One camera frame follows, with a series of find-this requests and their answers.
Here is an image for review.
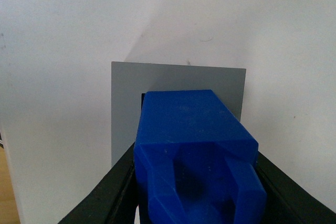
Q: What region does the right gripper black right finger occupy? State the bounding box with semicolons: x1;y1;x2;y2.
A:
256;153;335;223

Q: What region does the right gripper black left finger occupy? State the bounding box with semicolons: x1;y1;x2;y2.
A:
60;145;138;223

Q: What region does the blue plastic part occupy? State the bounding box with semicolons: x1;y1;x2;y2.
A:
134;90;267;223

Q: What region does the gray box base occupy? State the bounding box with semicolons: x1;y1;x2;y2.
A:
111;61;246;165

